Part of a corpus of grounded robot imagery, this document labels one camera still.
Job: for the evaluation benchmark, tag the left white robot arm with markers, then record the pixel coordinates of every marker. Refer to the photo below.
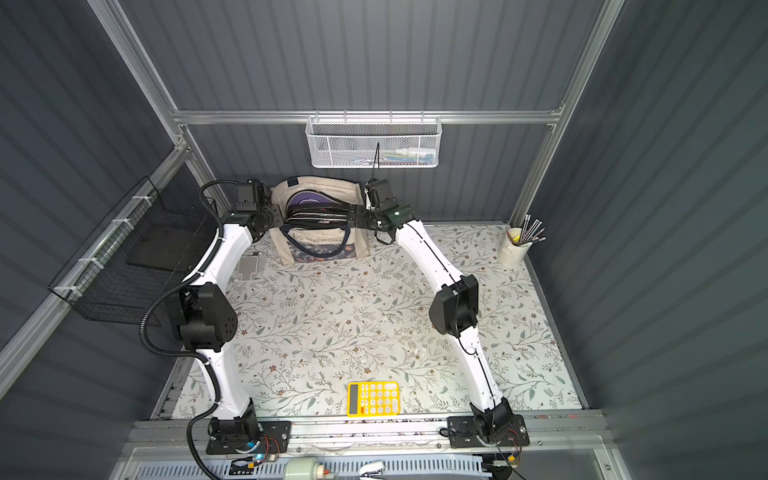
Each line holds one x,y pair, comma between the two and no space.
202,318

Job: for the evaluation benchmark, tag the floral canvas tote bag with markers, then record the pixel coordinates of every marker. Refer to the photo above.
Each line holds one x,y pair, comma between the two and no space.
296,245

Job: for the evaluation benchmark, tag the black wire side basket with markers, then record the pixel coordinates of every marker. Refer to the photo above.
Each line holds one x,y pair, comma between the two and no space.
148,250

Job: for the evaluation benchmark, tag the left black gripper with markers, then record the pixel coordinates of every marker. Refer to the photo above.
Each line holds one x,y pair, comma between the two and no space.
276,216

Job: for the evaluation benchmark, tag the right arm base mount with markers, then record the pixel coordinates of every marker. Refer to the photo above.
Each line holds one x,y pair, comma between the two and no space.
475,431

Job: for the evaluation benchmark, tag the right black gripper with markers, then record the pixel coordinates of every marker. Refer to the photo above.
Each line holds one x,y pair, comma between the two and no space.
362,216

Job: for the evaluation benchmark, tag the yellow calculator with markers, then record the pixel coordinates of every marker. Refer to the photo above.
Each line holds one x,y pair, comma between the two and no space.
373,399

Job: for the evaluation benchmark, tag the white pen cup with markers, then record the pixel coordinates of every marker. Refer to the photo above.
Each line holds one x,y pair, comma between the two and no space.
513,251

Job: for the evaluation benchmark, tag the purple round case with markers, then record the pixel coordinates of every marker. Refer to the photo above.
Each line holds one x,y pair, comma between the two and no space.
309,198

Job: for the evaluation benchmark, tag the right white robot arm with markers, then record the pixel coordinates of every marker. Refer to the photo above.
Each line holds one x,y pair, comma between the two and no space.
454,309

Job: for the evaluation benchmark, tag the white wire wall basket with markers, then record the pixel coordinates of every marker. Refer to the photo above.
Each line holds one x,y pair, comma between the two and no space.
394,145

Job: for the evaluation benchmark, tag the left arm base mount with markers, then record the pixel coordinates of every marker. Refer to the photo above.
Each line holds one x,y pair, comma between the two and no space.
240,436

